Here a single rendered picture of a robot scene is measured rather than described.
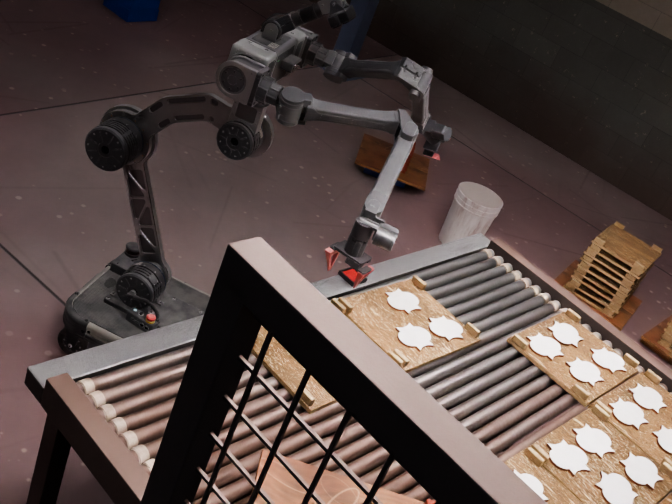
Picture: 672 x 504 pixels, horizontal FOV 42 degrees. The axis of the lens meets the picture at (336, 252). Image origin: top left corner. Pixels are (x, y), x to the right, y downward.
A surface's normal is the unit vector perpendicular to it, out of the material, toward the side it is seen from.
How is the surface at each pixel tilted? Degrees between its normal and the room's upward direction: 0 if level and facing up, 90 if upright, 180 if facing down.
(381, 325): 0
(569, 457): 0
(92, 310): 0
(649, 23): 90
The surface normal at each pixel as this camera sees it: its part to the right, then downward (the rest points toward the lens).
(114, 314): 0.33, -0.79
